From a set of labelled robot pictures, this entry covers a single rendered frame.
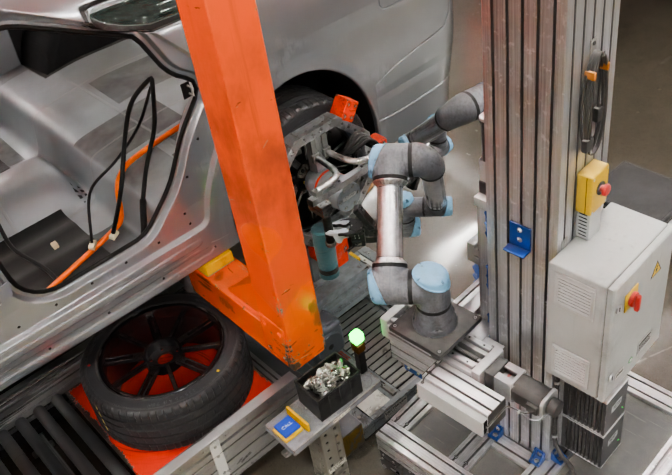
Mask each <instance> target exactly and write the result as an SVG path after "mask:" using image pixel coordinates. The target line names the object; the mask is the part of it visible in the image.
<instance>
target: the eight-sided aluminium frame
mask: <svg viewBox="0 0 672 475"><path fill-rule="evenodd" d="M333 127H337V128H340V129H342V130H344V131H346V132H348V133H350V134H352V133H354V132H356V131H360V132H363V133H365V134H367V135H369V136H370V132H369V131H367V130H366V129H364V128H362V127H360V126H358V125H355V124H352V123H350V122H348V121H343V120H342V118H341V117H339V116H337V115H335V114H333V113H329V112H326V113H324V114H321V116H319V117H317V118H315V119H314V120H312V121H310V122H309V123H307V124H305V125H304V126H302V127H300V128H298V129H297V130H295V131H293V132H292V133H289V134H288V135H287V136H285V137H284V143H285V148H286V152H287V157H288V162H289V167H291V164H292V162H293V160H294V158H295V156H296V154H297V152H298V149H299V148H300V147H302V146H304V145H305V144H307V143H309V142H310V141H311V140H312V139H315V138H317V137H319V136H320V135H321V134H322V133H324V132H327V131H328V130H330V129H332V128H333ZM370 137H371V136H370ZM371 149H372V148H370V147H368V146H366V145H364V146H363V147H362V148H360V149H359V150H357V151H356V154H357V158H360V157H364V156H366V155H368V154H369V153H370V151H371ZM372 181H373V179H371V178H369V176H368V172H367V173H366V174H364V175H363V176H361V177H360V178H358V179H357V180H355V181H354V182H355V183H357V184H358V185H359V186H360V190H361V193H360V198H359V200H358V202H357V204H358V203H360V204H362V202H363V199H364V197H365V195H366V193H367V191H368V189H369V187H370V185H371V183H372ZM353 209H354V207H353V208H352V209H351V210H349V211H347V212H342V211H339V212H338V213H336V214H335V215H333V216H332V217H331V219H332V223H333V222H336V221H339V220H342V219H346V218H355V217H356V215H355V214H354V213H353ZM303 236H304V241H305V245H308V246H310V247H314V246H313V240H312V233H311V231H309V232H304V231H303Z"/></svg>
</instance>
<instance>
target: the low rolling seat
mask: <svg viewBox="0 0 672 475"><path fill-rule="evenodd" d="M608 184H610V185H611V190H610V193H609V194H608V195H607V196H606V202H604V203H603V210H604V209H605V208H606V207H607V206H608V205H609V204H610V203H611V202H613V203H615V204H618V205H620V206H623V207H625V208H628V209H631V210H633V211H636V212H638V213H641V214H644V215H646V216H649V217H651V218H654V219H657V220H659V221H662V222H664V223H667V225H669V224H672V178H670V177H667V176H664V175H662V174H659V173H656V172H654V171H651V170H648V169H646V168H643V167H640V166H638V165H635V164H632V163H630V162H627V161H622V162H621V163H620V164H619V165H618V166H617V167H616V168H614V169H613V170H612V171H611V172H610V173H609V174H608Z"/></svg>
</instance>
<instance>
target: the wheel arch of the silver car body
mask: <svg viewBox="0 0 672 475"><path fill-rule="evenodd" d="M285 85H302V86H306V87H310V88H312V89H314V90H316V91H318V92H321V93H323V94H325V95H327V96H329V97H331V98H335V95H336V94H338V95H343V96H347V97H349V98H352V99H354V100H356V101H358V102H359V103H358V106H357V109H356V112H355V113H356V114H357V115H358V117H359V118H360V120H361V122H362V124H363V126H364V129H366V130H367V131H369V132H370V135H371V134H373V133H377V134H379V135H381V129H380V123H379V118H378V115H377V111H376V108H375V106H374V104H373V101H372V99H371V97H370V96H369V94H368V92H367V91H366V90H365V88H364V87H363V86H362V85H361V84H360V83H359V82H358V81H357V80H356V79H355V78H354V77H352V76H351V75H349V74H347V73H345V72H343V71H341V70H337V69H333V68H314V69H309V70H306V71H303V72H300V73H298V74H296V75H294V76H292V77H290V78H288V79H287V80H285V81H284V82H282V83H281V84H280V85H279V86H277V87H276V88H275V89H274V91H275V90H276V89H277V88H278V87H281V86H285ZM229 207H230V215H231V220H232V224H233V228H234V230H235V233H236V235H237V237H238V239H239V235H238V232H237V230H236V227H235V224H234V220H233V216H232V210H231V205H230V202H229ZM239 241H240V239H239Z"/></svg>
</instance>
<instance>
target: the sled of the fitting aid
mask: <svg viewBox="0 0 672 475"><path fill-rule="evenodd" d="M348 254H349V255H351V256H353V257H354V258H356V259H357V260H359V261H361V262H362V263H364V264H365V265H367V266H368V269H372V266H371V265H369V264H368V263H366V262H365V261H363V260H361V259H360V257H359V256H357V255H355V254H354V253H352V252H349V251H348ZM368 294H369V289H368V282H367V275H365V276H364V277H363V278H361V279H360V280H359V281H357V282H356V283H354V284H353V285H352V286H350V287H349V288H348V289H346V290H345V291H344V292H342V293H341V294H339V295H338V296H337V297H335V298H334V299H333V300H331V301H330V302H328V303H327V304H326V305H324V306H323V307H322V308H320V309H319V310H322V309H324V310H327V311H329V312H330V314H332V315H333V316H336V317H337V318H338V317H339V316H340V315H342V314H343V313H344V312H346V311H347V310H348V309H350V308H351V307H352V306H354V305H355V304H356V303H358V302H359V301H360V300H362V299H363V298H364V297H366V296H367V295H368Z"/></svg>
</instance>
